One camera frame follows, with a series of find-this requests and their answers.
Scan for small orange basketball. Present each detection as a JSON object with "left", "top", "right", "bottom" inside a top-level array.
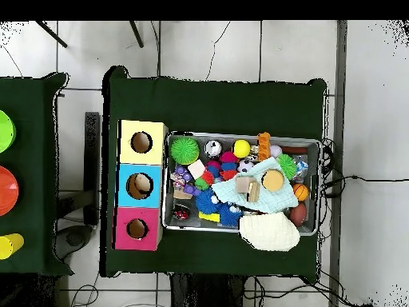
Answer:
[{"left": 292, "top": 182, "right": 310, "bottom": 202}]

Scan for green plastic plate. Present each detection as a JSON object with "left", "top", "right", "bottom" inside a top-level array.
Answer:
[{"left": 0, "top": 109, "right": 17, "bottom": 154}]

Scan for crumpled printed paper ball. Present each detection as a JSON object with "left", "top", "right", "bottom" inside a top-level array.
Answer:
[{"left": 169, "top": 173, "right": 186, "bottom": 190}]

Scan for toy hamburger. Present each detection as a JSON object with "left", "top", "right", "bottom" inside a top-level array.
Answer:
[{"left": 260, "top": 169, "right": 285, "bottom": 192}]

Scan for yellow ball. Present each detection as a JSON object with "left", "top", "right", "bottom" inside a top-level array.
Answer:
[{"left": 232, "top": 139, "right": 252, "bottom": 159}]

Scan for yellow plastic cup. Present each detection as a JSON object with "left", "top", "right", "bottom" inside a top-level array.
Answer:
[{"left": 0, "top": 233, "right": 25, "bottom": 261}]

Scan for small brown football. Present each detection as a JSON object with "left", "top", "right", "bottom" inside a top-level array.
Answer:
[{"left": 289, "top": 202, "right": 308, "bottom": 227}]

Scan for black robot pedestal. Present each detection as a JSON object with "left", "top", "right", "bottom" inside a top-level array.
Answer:
[{"left": 169, "top": 273, "right": 248, "bottom": 307}]

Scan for wooden box with three holes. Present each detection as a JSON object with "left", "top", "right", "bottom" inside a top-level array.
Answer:
[{"left": 111, "top": 119, "right": 169, "bottom": 251}]

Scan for black upright post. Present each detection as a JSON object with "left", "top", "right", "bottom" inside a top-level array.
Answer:
[{"left": 83, "top": 111, "right": 101, "bottom": 226}]

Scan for orange plastic toy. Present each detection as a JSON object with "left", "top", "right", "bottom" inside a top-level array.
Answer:
[{"left": 256, "top": 131, "right": 272, "bottom": 161}]

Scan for light teal waffle cloth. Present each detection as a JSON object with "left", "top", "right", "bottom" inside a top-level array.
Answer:
[{"left": 210, "top": 156, "right": 299, "bottom": 214}]

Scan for orange plastic plate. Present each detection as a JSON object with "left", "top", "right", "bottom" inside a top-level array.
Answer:
[{"left": 0, "top": 165, "right": 19, "bottom": 217}]

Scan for plain wooden block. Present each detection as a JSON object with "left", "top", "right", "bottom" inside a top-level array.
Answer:
[{"left": 235, "top": 176, "right": 254, "bottom": 193}]

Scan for cream waffle cloth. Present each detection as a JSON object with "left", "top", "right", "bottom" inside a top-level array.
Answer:
[{"left": 238, "top": 211, "right": 301, "bottom": 253}]

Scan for black metal leg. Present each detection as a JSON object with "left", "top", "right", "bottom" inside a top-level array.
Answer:
[
  {"left": 34, "top": 20, "right": 69, "bottom": 49},
  {"left": 128, "top": 20, "right": 145, "bottom": 49}
]

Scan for grey round base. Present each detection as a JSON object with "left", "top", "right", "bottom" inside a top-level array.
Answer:
[{"left": 54, "top": 224, "right": 94, "bottom": 260}]

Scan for dark green side tablecloth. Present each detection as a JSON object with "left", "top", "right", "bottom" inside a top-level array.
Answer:
[{"left": 0, "top": 72, "right": 73, "bottom": 277}]

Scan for shallow wire mesh bin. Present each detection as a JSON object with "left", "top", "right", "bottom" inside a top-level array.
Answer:
[{"left": 161, "top": 130, "right": 323, "bottom": 237}]

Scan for black cable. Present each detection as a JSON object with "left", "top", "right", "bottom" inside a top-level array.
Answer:
[{"left": 322, "top": 173, "right": 409, "bottom": 197}]

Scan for large green spiky ball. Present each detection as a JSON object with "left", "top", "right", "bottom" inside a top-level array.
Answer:
[{"left": 169, "top": 136, "right": 201, "bottom": 165}]

